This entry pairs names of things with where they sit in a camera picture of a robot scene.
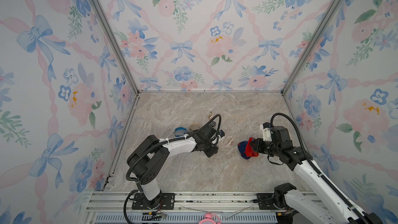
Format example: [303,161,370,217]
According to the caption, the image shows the small gold watch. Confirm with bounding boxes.
[208,111,214,120]

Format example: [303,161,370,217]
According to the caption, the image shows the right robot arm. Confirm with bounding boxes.
[250,122,382,224]

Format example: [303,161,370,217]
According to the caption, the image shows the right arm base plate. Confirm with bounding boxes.
[253,192,295,212]

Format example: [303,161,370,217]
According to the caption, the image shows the red blue patterned cloth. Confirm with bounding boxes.
[237,138,259,160]

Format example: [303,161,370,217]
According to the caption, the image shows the pink white watch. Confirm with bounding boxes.
[222,136,234,147]

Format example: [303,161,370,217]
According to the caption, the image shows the blue strap watch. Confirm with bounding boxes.
[174,127,187,137]

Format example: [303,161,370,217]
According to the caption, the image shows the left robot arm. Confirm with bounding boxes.
[125,125,225,203]

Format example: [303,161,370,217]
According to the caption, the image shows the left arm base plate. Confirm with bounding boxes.
[131,193,176,210]

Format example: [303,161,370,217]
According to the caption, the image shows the pink round object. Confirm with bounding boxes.
[199,213,222,224]

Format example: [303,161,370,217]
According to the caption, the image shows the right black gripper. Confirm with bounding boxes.
[249,137,280,157]

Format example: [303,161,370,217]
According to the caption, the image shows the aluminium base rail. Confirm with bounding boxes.
[83,190,315,215]

